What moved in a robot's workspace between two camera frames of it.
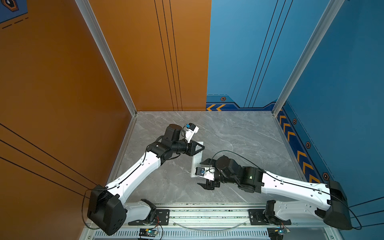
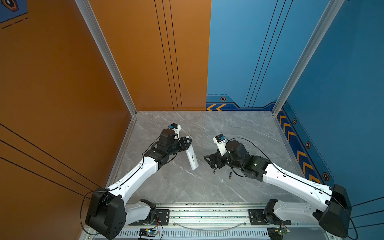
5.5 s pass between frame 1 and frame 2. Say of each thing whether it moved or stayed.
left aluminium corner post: stayed
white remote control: moved
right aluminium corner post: stayed
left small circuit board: stayed
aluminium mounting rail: stayed
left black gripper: moved
